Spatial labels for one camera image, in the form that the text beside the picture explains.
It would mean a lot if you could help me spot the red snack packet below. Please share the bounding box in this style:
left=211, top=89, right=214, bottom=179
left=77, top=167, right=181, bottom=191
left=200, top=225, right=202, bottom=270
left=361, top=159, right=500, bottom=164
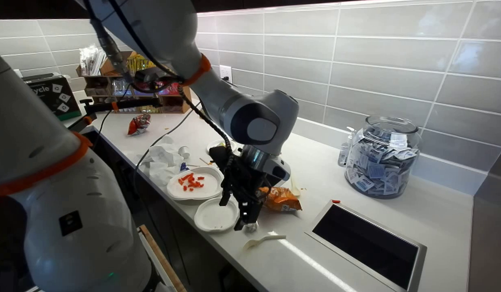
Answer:
left=127, top=113, right=152, bottom=136

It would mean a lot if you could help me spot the heap of blue white sachets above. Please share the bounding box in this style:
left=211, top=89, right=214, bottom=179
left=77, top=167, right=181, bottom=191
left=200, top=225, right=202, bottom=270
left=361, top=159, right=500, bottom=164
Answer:
left=347, top=129, right=419, bottom=197

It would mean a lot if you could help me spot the clear pump bottle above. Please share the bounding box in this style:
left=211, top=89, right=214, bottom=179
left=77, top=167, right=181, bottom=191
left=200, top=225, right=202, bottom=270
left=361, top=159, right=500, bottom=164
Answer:
left=338, top=126, right=357, bottom=168

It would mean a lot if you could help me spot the row of yellow packets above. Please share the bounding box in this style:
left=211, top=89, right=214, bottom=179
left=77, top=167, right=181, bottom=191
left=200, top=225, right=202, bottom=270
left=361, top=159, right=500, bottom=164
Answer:
left=126, top=53, right=156, bottom=74

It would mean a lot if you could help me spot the white paper bowl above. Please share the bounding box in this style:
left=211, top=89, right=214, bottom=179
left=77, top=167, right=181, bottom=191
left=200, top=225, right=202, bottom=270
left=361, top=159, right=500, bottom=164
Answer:
left=206, top=139, right=239, bottom=155

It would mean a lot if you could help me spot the white plastic fork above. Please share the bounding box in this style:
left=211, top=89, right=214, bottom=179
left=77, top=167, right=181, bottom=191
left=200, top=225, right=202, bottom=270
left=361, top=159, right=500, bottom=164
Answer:
left=243, top=234, right=287, bottom=250

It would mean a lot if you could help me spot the orange snack packet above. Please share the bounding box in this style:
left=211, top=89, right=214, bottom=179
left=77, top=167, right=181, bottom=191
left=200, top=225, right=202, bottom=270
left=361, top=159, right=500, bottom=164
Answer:
left=259, top=186, right=303, bottom=213

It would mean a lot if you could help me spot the glass jar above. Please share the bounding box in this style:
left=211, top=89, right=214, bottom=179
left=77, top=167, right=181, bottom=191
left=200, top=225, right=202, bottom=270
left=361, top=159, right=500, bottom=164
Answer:
left=344, top=115, right=422, bottom=200

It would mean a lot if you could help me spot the wooden condiment organizer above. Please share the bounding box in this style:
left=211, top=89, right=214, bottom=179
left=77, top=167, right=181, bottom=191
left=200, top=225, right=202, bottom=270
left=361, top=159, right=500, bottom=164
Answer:
left=75, top=50, right=193, bottom=114

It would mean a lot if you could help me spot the heap of orange food bits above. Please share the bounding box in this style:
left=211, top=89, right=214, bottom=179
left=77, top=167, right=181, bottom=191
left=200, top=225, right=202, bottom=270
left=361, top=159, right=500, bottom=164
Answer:
left=178, top=172, right=206, bottom=192

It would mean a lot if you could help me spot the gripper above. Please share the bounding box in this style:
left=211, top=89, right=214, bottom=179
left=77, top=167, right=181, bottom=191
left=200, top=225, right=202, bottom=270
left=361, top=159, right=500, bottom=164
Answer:
left=219, top=161, right=271, bottom=232

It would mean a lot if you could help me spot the steel countertop bin opening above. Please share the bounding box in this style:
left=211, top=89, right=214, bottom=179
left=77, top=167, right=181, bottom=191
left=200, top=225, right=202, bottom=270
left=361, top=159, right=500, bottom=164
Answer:
left=303, top=200, right=428, bottom=292

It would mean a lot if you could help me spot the black cable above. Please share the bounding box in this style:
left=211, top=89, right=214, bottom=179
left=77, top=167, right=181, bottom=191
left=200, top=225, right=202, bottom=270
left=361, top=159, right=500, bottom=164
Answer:
left=132, top=101, right=202, bottom=196

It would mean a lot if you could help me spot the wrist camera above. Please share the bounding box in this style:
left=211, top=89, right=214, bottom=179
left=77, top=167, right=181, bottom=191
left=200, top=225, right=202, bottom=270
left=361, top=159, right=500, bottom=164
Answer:
left=209, top=146, right=236, bottom=172

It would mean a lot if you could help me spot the heap of white napkins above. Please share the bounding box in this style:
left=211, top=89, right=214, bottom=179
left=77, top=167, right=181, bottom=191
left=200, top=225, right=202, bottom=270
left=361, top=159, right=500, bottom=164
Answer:
left=138, top=135, right=187, bottom=186

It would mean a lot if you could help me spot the small white paper plate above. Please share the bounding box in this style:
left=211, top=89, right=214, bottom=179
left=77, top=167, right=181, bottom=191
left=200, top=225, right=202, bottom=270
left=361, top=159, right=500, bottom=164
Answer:
left=193, top=196, right=240, bottom=233

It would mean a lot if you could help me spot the bundle of stir sticks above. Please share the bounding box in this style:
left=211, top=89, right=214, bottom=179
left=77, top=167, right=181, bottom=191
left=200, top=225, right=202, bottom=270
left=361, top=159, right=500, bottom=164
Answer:
left=79, top=44, right=106, bottom=76

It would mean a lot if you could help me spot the large white paper plate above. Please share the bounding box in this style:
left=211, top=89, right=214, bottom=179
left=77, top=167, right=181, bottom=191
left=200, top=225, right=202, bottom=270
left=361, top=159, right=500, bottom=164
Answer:
left=166, top=167, right=225, bottom=202

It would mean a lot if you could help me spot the drawer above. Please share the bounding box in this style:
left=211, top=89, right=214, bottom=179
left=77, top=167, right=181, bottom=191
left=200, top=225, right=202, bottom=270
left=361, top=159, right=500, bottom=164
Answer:
left=138, top=224, right=189, bottom=292

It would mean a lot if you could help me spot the black recycling box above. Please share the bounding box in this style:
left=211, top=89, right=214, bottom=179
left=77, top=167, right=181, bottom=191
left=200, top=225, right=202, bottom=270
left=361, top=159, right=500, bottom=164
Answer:
left=22, top=73, right=83, bottom=122

